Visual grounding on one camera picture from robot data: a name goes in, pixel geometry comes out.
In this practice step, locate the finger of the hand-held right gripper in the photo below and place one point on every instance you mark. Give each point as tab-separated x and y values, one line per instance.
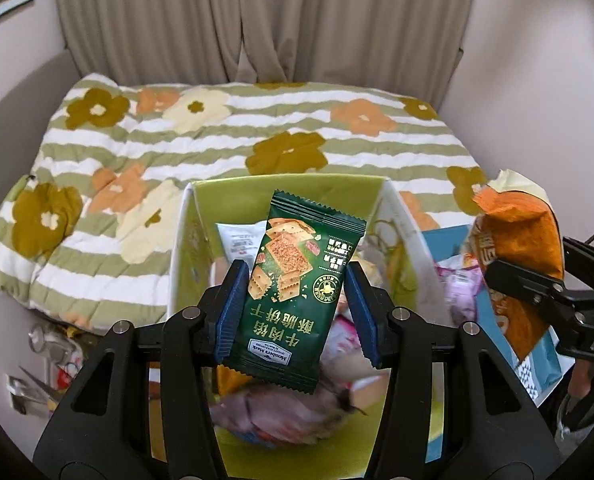
589	267
527	285

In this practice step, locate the green cardboard box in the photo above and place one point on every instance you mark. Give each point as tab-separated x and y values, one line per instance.
217	205

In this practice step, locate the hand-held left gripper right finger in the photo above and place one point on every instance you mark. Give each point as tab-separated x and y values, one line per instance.
364	310

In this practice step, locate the wall outlet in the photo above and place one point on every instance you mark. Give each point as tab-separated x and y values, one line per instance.
24	392

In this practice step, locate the blue patterned tablecloth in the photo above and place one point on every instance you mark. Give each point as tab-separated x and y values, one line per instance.
542	360

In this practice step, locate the pinkish red snack packet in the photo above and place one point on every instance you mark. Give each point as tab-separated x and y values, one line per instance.
344	340

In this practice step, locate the green cracker packet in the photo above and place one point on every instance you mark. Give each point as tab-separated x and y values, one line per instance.
287	270

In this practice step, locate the pink snack packet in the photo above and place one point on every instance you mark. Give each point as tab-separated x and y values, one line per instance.
457	285

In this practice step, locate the floral striped blanket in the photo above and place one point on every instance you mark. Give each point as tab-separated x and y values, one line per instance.
227	125

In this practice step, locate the grey headboard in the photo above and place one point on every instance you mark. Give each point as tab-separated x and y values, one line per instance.
27	85

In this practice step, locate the glass jar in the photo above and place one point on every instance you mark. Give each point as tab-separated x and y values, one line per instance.
49	345

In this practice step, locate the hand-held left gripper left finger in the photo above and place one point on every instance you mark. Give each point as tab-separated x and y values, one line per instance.
232	310

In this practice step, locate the beige curtain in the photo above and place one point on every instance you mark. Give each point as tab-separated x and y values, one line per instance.
277	20

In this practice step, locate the purple snack packet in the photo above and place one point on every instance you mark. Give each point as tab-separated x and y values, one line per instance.
277	415

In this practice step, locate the person's right hand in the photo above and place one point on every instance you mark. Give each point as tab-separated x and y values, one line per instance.
584	380

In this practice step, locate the orange snack packet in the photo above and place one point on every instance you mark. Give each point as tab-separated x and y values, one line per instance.
522	240

